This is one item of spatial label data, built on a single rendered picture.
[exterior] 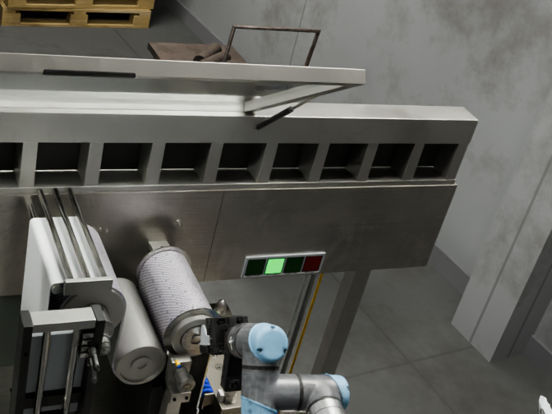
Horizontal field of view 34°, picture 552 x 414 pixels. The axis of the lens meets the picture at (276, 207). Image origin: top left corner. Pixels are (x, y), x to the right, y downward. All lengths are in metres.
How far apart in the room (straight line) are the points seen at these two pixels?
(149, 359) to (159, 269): 0.23
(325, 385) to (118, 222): 0.73
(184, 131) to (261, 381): 0.69
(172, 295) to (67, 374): 0.36
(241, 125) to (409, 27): 2.98
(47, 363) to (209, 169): 0.67
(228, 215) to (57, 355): 0.68
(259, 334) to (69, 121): 0.68
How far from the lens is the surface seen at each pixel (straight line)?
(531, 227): 4.20
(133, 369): 2.13
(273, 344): 1.78
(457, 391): 4.28
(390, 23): 5.24
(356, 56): 5.48
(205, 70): 1.64
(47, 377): 1.94
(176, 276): 2.19
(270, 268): 2.53
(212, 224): 2.36
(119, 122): 2.12
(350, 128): 2.38
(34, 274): 2.06
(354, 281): 2.96
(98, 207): 2.23
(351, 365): 4.17
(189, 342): 2.11
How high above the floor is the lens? 2.61
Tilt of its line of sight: 31 degrees down
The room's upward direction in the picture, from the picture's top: 15 degrees clockwise
